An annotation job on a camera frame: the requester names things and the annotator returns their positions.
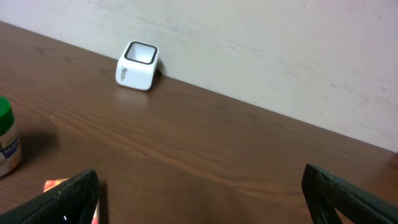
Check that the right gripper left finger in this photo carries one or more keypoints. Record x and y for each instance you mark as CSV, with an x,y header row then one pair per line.
x,y
74,200

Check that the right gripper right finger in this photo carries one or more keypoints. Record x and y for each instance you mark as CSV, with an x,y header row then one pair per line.
x,y
327,195

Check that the small orange snack box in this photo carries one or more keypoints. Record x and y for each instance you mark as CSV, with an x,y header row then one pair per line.
x,y
49,184

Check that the green lid jar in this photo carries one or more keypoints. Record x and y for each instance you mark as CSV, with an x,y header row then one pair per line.
x,y
11,153

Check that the white barcode scanner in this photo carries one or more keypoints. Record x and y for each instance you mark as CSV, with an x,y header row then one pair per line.
x,y
136,66

